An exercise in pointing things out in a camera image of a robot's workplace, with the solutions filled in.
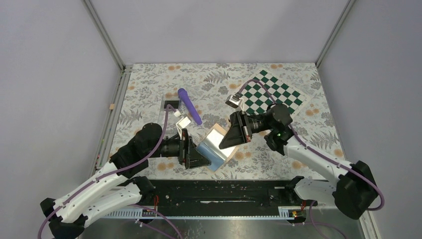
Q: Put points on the purple marker pen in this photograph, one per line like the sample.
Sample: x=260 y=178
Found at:
x=184 y=97

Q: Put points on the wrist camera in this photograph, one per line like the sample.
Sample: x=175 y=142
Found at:
x=235 y=101
x=182 y=123

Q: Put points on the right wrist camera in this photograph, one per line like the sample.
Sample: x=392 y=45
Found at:
x=235 y=101

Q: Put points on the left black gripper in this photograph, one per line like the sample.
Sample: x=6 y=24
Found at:
x=188 y=152

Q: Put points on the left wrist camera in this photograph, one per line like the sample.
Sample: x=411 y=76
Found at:
x=182 y=123

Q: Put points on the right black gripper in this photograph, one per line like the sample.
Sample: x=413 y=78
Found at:
x=240 y=129

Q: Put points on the floral patterned table mat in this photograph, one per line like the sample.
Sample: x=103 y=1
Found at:
x=208 y=86

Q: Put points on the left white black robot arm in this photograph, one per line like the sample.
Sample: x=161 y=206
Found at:
x=117 y=184

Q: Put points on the blue credit card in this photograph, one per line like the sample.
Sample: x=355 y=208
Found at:
x=214 y=154

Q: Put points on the white slotted cable duct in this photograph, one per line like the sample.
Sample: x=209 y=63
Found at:
x=138 y=213

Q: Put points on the clear plastic box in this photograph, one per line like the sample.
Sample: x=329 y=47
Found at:
x=169 y=104

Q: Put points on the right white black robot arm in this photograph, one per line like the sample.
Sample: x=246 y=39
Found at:
x=351 y=187

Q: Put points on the green white checkered board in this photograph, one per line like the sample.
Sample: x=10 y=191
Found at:
x=267 y=88

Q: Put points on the tan leather card holder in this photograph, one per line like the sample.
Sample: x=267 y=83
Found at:
x=215 y=137

